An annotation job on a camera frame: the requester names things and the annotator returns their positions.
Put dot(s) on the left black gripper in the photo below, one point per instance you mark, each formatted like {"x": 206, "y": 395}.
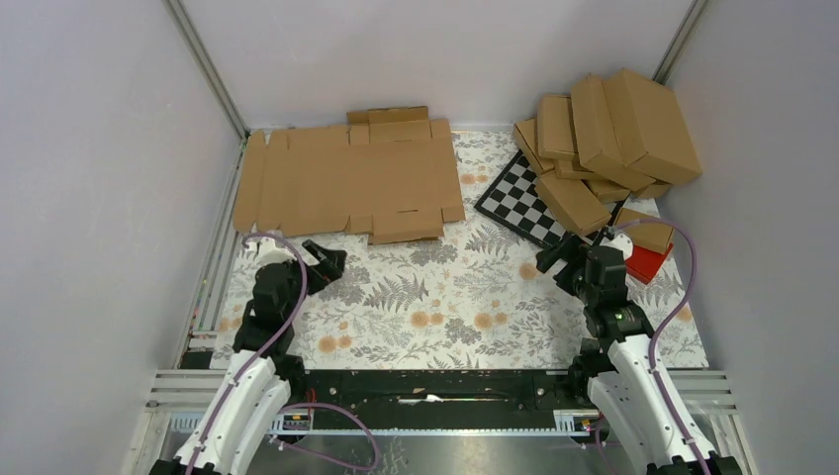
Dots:
{"x": 328, "y": 268}

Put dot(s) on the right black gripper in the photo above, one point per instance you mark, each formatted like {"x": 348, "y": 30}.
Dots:
{"x": 572, "y": 248}

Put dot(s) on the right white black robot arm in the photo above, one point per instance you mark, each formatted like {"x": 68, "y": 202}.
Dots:
{"x": 623, "y": 375}

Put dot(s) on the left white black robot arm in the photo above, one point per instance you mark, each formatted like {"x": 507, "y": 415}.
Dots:
{"x": 263, "y": 376}

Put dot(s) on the low folded cardboard box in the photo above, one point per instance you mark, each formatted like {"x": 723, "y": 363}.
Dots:
{"x": 606, "y": 191}

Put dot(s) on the small cardboard box on red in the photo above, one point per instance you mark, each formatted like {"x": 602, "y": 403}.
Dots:
{"x": 654, "y": 237}

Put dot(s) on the large folded cardboard box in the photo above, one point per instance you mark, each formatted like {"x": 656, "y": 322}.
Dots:
{"x": 650, "y": 129}

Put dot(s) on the black white chessboard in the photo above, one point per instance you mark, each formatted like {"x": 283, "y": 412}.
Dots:
{"x": 512, "y": 201}

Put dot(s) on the stack of flat cardboard blanks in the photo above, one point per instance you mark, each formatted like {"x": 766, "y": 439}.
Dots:
{"x": 381, "y": 116}

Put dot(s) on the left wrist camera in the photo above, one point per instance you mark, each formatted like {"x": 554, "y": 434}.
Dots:
{"x": 269, "y": 251}

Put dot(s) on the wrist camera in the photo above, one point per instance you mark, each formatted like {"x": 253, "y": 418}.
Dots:
{"x": 269, "y": 251}
{"x": 619, "y": 240}

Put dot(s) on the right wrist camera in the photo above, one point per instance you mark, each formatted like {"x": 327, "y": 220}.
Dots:
{"x": 619, "y": 240}

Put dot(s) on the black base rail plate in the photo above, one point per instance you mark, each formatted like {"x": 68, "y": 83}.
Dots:
{"x": 431, "y": 402}

